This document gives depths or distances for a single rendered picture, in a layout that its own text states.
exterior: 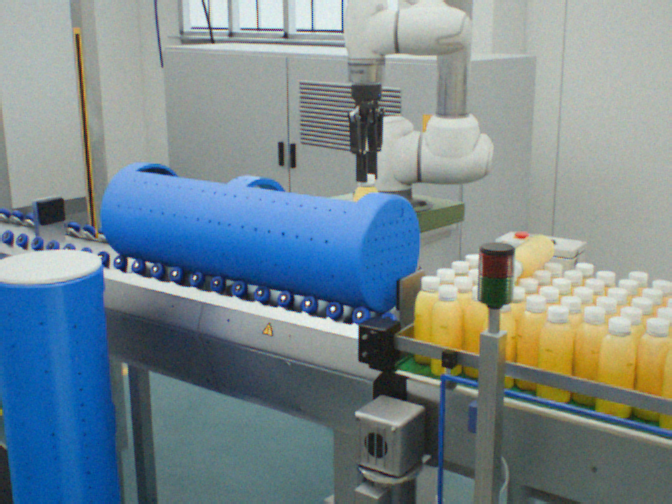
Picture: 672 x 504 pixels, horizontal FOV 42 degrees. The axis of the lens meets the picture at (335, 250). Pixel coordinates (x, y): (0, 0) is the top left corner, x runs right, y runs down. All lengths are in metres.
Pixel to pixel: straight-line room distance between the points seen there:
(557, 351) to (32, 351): 1.26
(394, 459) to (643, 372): 0.52
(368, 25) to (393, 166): 0.70
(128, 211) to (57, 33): 5.03
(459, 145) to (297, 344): 0.83
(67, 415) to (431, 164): 1.24
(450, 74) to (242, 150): 2.27
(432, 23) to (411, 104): 1.79
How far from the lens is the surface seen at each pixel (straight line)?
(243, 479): 3.36
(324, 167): 4.27
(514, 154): 4.02
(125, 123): 7.77
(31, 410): 2.38
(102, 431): 2.44
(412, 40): 2.09
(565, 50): 4.89
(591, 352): 1.80
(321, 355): 2.16
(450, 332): 1.89
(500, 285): 1.57
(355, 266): 2.01
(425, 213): 2.70
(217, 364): 2.44
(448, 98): 2.65
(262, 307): 2.26
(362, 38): 2.10
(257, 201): 2.22
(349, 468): 3.04
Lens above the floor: 1.67
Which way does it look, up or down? 16 degrees down
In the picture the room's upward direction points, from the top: straight up
